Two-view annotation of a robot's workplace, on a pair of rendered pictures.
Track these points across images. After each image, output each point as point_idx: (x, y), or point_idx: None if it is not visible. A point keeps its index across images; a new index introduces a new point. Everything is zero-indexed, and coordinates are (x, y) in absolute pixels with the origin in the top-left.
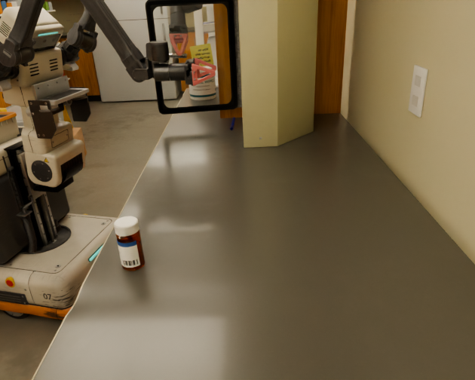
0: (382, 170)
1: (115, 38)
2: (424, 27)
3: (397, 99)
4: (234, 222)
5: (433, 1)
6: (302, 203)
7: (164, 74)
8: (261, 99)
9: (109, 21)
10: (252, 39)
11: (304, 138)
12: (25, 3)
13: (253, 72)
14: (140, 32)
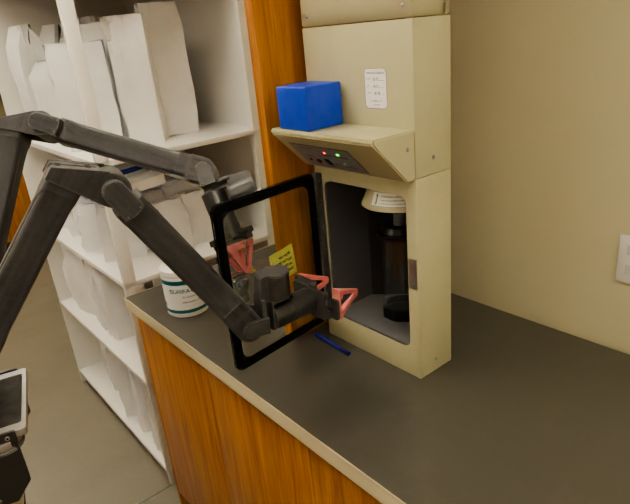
0: (599, 349)
1: (210, 286)
2: None
3: (576, 266)
4: None
5: None
6: None
7: (291, 315)
8: (436, 310)
9: (200, 261)
10: (429, 239)
11: (453, 334)
12: (15, 270)
13: (430, 280)
14: None
